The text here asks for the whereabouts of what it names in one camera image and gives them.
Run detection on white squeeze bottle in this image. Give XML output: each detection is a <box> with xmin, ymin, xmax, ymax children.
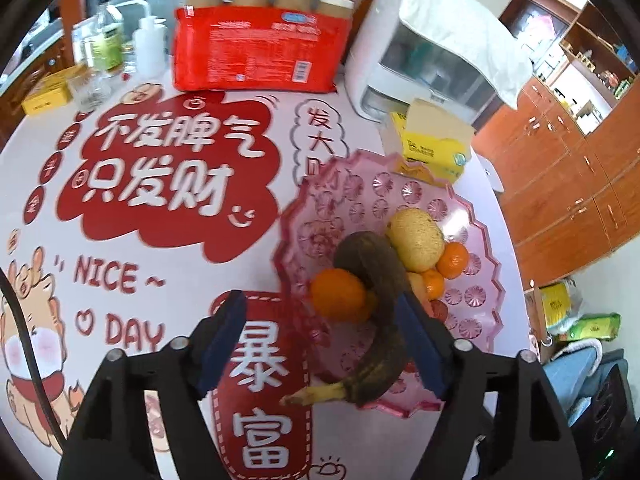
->
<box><xmin>120</xmin><ymin>2</ymin><xmax>168</xmax><ymax>73</ymax></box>

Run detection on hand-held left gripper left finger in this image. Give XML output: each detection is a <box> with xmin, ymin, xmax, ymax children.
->
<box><xmin>56</xmin><ymin>289</ymin><xmax>248</xmax><ymax>480</ymax></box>

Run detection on white cloth cover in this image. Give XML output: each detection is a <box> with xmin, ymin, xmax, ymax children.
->
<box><xmin>372</xmin><ymin>0</ymin><xmax>533</xmax><ymax>108</ymax></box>

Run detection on red plastic cup pack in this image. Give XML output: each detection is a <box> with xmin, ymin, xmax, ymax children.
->
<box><xmin>172</xmin><ymin>0</ymin><xmax>375</xmax><ymax>93</ymax></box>

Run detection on green packet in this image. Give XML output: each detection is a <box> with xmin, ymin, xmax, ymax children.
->
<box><xmin>567</xmin><ymin>312</ymin><xmax>623</xmax><ymax>343</ymax></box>

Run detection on pink glass bowl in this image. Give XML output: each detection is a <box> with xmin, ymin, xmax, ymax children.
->
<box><xmin>272</xmin><ymin>149</ymin><xmax>503</xmax><ymax>418</ymax></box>

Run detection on orange mandarin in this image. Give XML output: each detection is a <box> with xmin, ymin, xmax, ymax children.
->
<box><xmin>420</xmin><ymin>269</ymin><xmax>446</xmax><ymax>301</ymax></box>
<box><xmin>435</xmin><ymin>242</ymin><xmax>471</xmax><ymax>281</ymax></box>
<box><xmin>310</xmin><ymin>268</ymin><xmax>373</xmax><ymax>324</ymax></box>

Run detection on wooden wardrobe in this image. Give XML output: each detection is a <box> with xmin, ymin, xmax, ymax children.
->
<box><xmin>472</xmin><ymin>77</ymin><xmax>640</xmax><ymax>286</ymax></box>

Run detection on black speaker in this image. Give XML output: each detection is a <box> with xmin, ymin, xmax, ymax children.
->
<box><xmin>570</xmin><ymin>350</ymin><xmax>633</xmax><ymax>461</ymax></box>

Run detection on yellow tissue box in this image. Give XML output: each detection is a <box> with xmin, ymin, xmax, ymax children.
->
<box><xmin>379</xmin><ymin>99</ymin><xmax>476</xmax><ymax>185</ymax></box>

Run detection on black cable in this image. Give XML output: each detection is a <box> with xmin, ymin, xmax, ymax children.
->
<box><xmin>0</xmin><ymin>265</ymin><xmax>68</xmax><ymax>456</ymax></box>

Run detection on overripe brown banana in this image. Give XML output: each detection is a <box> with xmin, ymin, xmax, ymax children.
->
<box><xmin>280</xmin><ymin>231</ymin><xmax>411</xmax><ymax>408</ymax></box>

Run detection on yellow green bag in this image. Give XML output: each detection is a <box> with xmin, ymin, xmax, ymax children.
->
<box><xmin>542</xmin><ymin>282</ymin><xmax>583</xmax><ymax>333</ymax></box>

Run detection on yellow brown pear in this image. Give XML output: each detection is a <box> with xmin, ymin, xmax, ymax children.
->
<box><xmin>386</xmin><ymin>210</ymin><xmax>446</xmax><ymax>271</ymax></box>

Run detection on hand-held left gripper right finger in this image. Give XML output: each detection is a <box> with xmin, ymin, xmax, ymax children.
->
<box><xmin>395</xmin><ymin>292</ymin><xmax>583</xmax><ymax>480</ymax></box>

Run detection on small yellow box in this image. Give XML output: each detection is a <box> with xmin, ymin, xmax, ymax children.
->
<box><xmin>21</xmin><ymin>65</ymin><xmax>88</xmax><ymax>117</ymax></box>

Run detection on clear glass tumbler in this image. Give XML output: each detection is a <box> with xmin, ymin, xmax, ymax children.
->
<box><xmin>67</xmin><ymin>67</ymin><xmax>113</xmax><ymax>111</ymax></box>

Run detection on white countertop appliance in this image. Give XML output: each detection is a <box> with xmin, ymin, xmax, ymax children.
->
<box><xmin>345</xmin><ymin>0</ymin><xmax>501</xmax><ymax>126</ymax></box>

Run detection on clear bottle green label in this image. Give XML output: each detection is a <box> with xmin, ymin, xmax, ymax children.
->
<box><xmin>92</xmin><ymin>2</ymin><xmax>126</xmax><ymax>73</ymax></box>

